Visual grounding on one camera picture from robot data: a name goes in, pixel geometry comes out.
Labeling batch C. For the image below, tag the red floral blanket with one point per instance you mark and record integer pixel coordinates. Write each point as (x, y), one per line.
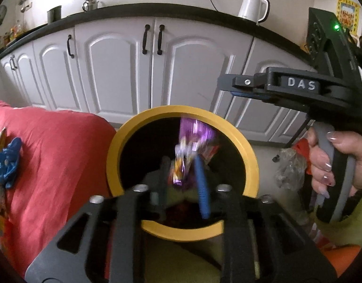
(57, 165)

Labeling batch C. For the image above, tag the white lower cabinets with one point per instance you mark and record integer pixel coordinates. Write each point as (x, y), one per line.
(116, 70)

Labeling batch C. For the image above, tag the group of condiment bottles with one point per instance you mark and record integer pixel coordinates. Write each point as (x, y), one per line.
(13, 31)

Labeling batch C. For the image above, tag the blue crumpled wrapper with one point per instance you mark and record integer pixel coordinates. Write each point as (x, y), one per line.
(7, 165)

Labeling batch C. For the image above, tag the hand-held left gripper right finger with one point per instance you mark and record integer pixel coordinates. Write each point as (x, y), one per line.
(202, 188)

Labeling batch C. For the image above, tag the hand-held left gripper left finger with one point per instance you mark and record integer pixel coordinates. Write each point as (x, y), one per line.
(162, 182)

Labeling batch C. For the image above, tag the person's right hand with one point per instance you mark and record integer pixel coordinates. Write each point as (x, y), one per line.
(360, 159)

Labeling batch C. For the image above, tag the white electric kettle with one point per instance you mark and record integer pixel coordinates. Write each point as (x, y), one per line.
(251, 7)

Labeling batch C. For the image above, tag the metal teapot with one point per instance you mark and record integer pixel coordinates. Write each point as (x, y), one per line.
(91, 4)

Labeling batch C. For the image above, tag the dark metal canister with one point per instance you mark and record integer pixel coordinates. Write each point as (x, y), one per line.
(54, 14)

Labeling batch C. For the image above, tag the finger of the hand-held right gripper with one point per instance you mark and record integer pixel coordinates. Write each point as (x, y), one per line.
(248, 95)
(242, 82)

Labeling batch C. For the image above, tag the clear plastic bag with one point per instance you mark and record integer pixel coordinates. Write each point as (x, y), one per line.
(289, 168)

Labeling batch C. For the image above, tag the person's right forearm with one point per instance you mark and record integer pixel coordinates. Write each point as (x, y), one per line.
(345, 227)

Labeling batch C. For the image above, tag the black kitchen countertop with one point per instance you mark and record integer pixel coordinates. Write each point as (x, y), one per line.
(139, 9)

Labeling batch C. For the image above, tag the purple snack packet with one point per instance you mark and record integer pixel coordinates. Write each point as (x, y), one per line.
(195, 135)

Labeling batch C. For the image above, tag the yellow-rimmed black trash bin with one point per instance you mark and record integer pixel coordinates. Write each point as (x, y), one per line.
(125, 141)

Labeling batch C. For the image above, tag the yellow wall poster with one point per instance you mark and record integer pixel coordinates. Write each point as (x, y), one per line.
(348, 14)

